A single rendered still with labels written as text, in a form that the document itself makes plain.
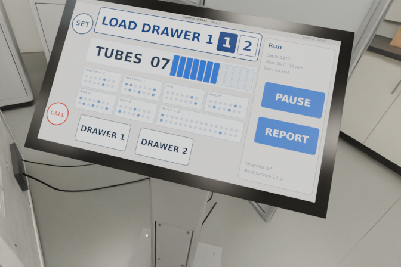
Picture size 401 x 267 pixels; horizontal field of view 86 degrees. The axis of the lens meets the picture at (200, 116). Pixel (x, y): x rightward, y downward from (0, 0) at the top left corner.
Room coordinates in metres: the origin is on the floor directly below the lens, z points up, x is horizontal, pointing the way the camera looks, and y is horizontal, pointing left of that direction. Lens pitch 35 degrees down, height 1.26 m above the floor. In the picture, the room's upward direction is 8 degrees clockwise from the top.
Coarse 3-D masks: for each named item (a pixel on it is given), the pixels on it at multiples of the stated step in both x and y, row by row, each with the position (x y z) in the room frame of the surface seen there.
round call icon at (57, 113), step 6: (54, 102) 0.31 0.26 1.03; (60, 102) 0.31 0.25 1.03; (48, 108) 0.30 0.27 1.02; (54, 108) 0.30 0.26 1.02; (60, 108) 0.30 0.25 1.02; (66, 108) 0.30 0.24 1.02; (48, 114) 0.29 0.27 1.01; (54, 114) 0.29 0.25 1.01; (60, 114) 0.29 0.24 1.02; (66, 114) 0.29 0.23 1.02; (48, 120) 0.29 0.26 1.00; (54, 120) 0.29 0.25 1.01; (60, 120) 0.29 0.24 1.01; (66, 120) 0.29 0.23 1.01; (60, 126) 0.28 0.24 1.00
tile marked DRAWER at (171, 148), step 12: (144, 132) 0.28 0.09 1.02; (156, 132) 0.28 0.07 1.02; (144, 144) 0.27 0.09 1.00; (156, 144) 0.27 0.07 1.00; (168, 144) 0.27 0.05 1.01; (180, 144) 0.27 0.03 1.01; (192, 144) 0.27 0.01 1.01; (144, 156) 0.25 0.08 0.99; (156, 156) 0.25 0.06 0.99; (168, 156) 0.25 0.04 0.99; (180, 156) 0.26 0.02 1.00
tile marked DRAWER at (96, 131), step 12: (84, 120) 0.29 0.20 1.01; (96, 120) 0.29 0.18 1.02; (108, 120) 0.29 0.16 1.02; (84, 132) 0.28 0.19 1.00; (96, 132) 0.28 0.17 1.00; (108, 132) 0.28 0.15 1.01; (120, 132) 0.28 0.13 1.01; (96, 144) 0.26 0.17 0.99; (108, 144) 0.26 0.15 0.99; (120, 144) 0.26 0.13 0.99
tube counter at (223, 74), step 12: (156, 60) 0.36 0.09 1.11; (168, 60) 0.36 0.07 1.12; (180, 60) 0.36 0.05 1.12; (192, 60) 0.36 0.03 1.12; (204, 60) 0.36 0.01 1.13; (156, 72) 0.35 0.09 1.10; (168, 72) 0.35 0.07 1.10; (180, 72) 0.35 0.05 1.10; (192, 72) 0.35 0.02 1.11; (204, 72) 0.35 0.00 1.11; (216, 72) 0.35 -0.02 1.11; (228, 72) 0.35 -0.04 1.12; (240, 72) 0.35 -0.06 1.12; (252, 72) 0.35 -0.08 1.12; (216, 84) 0.34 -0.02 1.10; (228, 84) 0.34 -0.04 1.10; (240, 84) 0.34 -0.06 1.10; (252, 84) 0.34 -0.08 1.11
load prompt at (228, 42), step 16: (112, 16) 0.41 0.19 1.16; (128, 16) 0.41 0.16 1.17; (144, 16) 0.41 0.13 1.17; (160, 16) 0.41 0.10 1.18; (96, 32) 0.39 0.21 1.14; (112, 32) 0.39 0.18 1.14; (128, 32) 0.39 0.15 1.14; (144, 32) 0.39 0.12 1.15; (160, 32) 0.39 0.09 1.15; (176, 32) 0.40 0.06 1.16; (192, 32) 0.40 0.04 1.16; (208, 32) 0.40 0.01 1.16; (224, 32) 0.40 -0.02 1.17; (240, 32) 0.40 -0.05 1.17; (192, 48) 0.38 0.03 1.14; (208, 48) 0.38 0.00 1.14; (224, 48) 0.38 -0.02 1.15; (240, 48) 0.38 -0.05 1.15; (256, 48) 0.38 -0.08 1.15
